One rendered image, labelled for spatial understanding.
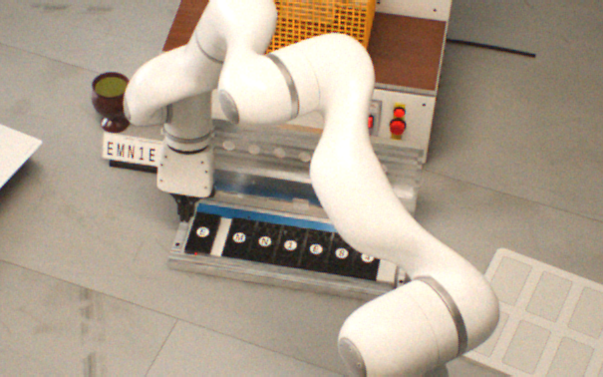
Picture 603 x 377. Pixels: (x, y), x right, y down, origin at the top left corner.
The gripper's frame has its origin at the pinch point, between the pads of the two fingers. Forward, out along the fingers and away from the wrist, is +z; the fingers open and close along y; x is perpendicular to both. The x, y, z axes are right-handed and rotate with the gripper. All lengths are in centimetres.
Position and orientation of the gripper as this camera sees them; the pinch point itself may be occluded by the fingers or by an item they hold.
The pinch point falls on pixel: (185, 209)
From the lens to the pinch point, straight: 236.0
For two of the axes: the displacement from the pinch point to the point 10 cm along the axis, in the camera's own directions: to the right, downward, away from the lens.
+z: -0.7, 8.1, 5.8
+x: 1.7, -5.6, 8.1
